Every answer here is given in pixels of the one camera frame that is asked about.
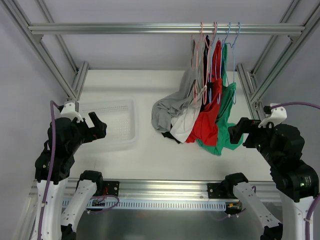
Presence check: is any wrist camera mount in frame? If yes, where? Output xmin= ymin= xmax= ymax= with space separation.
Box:
xmin=258 ymin=103 xmax=288 ymax=128
xmin=60 ymin=100 xmax=85 ymax=123

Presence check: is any pink wire hanger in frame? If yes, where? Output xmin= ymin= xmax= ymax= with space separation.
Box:
xmin=191 ymin=21 xmax=204 ymax=104
xmin=202 ymin=23 xmax=215 ymax=106

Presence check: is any black mounting plate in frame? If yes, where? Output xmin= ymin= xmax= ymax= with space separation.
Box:
xmin=102 ymin=180 xmax=120 ymax=197
xmin=206 ymin=182 xmax=225 ymax=199

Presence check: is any aluminium frame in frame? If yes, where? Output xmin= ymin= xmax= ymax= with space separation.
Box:
xmin=0 ymin=0 xmax=320 ymax=123

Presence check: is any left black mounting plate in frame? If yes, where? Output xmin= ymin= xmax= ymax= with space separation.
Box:
xmin=102 ymin=180 xmax=120 ymax=197

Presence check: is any white plastic basket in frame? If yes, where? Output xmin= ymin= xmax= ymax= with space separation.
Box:
xmin=79 ymin=97 xmax=138 ymax=153

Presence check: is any red tank top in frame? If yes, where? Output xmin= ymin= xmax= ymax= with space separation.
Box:
xmin=186 ymin=46 xmax=223 ymax=146

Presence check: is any white slotted cable duct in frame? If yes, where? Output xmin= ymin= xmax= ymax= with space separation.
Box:
xmin=62 ymin=198 xmax=227 ymax=212

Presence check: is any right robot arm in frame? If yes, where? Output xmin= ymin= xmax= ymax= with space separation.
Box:
xmin=219 ymin=117 xmax=320 ymax=240

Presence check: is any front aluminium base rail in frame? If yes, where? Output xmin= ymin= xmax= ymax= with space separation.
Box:
xmin=63 ymin=178 xmax=281 ymax=203

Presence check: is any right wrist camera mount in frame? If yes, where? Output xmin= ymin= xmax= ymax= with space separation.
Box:
xmin=258 ymin=103 xmax=288 ymax=128

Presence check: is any white tank top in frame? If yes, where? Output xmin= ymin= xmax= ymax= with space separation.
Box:
xmin=169 ymin=106 xmax=201 ymax=143

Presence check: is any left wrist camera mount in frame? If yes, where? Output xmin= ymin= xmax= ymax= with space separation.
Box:
xmin=60 ymin=100 xmax=85 ymax=123

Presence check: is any grey tank top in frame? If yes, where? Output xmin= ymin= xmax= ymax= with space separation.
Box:
xmin=151 ymin=38 xmax=205 ymax=133

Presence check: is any green tank top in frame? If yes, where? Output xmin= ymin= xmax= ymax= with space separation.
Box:
xmin=196 ymin=44 xmax=243 ymax=156

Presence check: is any aluminium hanging rail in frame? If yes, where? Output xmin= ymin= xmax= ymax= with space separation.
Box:
xmin=28 ymin=22 xmax=306 ymax=36

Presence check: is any black tank top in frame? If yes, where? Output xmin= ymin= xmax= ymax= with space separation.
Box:
xmin=151 ymin=36 xmax=217 ymax=144

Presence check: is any blue wire hanger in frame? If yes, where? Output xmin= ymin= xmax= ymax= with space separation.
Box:
xmin=210 ymin=22 xmax=231 ymax=105
xmin=229 ymin=22 xmax=242 ymax=105

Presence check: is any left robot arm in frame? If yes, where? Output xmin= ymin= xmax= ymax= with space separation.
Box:
xmin=31 ymin=112 xmax=107 ymax=240

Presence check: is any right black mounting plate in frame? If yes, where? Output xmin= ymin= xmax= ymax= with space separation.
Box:
xmin=206 ymin=182 xmax=225 ymax=199

